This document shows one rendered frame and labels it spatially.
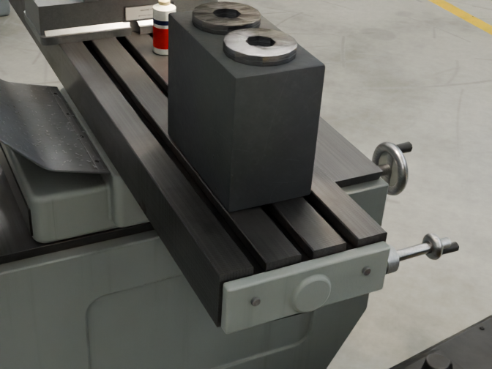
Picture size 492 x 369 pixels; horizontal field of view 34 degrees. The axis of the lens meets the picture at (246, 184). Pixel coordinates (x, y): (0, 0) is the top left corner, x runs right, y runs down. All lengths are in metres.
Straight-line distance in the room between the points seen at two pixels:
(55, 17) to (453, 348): 0.89
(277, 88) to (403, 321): 1.47
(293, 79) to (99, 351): 0.71
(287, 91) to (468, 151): 2.33
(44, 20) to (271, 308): 0.75
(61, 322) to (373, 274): 0.59
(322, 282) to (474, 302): 1.54
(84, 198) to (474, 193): 1.95
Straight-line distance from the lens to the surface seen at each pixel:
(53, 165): 1.21
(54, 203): 1.25
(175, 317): 1.48
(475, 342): 1.42
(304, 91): 0.96
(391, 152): 1.70
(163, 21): 1.41
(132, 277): 1.37
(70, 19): 1.49
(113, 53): 1.44
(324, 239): 0.97
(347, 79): 3.69
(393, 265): 1.65
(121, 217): 1.27
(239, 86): 0.92
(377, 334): 2.28
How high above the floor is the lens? 1.51
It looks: 32 degrees down
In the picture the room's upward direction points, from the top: 4 degrees clockwise
